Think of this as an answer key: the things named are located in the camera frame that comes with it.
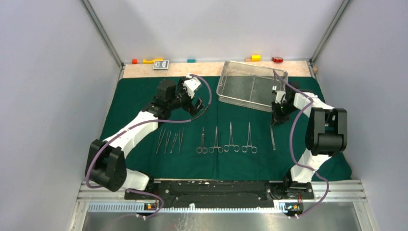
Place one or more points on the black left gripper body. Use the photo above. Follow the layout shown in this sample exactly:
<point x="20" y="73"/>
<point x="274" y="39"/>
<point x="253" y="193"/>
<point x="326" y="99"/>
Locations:
<point x="181" y="98"/>

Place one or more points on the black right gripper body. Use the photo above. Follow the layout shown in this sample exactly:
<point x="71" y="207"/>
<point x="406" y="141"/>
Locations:
<point x="282" y="111"/>

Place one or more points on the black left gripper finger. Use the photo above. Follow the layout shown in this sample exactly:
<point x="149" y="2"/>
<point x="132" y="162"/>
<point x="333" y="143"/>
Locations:
<point x="193" y="111"/>
<point x="199" y="104"/>

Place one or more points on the steel scalpel handle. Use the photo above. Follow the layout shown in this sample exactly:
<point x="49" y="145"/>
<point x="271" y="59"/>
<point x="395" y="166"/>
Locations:
<point x="272" y="139"/>

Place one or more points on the steel tweezers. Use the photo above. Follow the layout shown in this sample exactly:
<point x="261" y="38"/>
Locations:
<point x="180" y="138"/>
<point x="168" y="136"/>
<point x="161" y="136"/>
<point x="173" y="143"/>

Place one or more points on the surgical scissors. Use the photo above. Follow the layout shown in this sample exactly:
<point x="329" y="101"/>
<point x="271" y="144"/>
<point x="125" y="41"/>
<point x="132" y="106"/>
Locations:
<point x="202" y="149"/>

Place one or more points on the metal mesh instrument tray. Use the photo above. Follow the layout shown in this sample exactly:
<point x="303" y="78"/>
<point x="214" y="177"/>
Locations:
<point x="249" y="85"/>

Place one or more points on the ring-handled forceps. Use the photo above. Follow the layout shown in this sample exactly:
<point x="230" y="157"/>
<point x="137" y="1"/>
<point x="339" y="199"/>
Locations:
<point x="216" y="147"/>
<point x="249" y="146"/>

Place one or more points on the dark green surgical drape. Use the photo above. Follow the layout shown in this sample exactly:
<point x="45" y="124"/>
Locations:
<point x="266" y="164"/>

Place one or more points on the surgical forceps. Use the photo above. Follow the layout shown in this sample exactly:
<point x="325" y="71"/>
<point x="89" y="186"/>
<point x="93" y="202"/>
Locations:
<point x="231" y="145"/>

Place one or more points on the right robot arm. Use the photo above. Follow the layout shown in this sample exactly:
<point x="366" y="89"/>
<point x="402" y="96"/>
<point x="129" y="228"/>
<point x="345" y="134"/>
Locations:
<point x="326" y="132"/>

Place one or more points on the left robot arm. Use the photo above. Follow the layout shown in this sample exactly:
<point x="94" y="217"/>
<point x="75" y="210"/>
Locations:
<point x="106" y="163"/>

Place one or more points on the playing card box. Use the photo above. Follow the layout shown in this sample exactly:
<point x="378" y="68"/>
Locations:
<point x="161" y="65"/>

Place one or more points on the yellow toy piece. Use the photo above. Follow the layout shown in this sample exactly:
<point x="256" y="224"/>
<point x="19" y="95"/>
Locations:
<point x="151" y="61"/>

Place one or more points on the red toy block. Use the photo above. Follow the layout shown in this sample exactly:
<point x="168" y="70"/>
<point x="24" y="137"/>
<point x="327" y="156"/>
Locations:
<point x="277" y="59"/>

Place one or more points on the yellow wooden block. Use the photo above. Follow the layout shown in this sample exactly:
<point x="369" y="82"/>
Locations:
<point x="255" y="57"/>

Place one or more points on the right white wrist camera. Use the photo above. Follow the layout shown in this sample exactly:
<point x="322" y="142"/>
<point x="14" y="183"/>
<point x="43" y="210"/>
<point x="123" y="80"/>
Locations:
<point x="278" y="96"/>

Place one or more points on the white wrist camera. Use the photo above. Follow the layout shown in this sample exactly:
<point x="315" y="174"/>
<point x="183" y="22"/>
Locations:
<point x="278" y="96"/>
<point x="192" y="84"/>

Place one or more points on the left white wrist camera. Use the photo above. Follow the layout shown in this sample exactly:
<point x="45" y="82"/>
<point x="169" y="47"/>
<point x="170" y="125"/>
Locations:
<point x="192" y="84"/>

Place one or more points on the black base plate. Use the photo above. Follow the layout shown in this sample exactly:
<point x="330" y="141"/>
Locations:
<point x="226" y="201"/>

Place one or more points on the aluminium frame rail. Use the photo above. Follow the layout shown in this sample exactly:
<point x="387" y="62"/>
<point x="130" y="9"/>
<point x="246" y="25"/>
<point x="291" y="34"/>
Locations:
<point x="337" y="191"/>

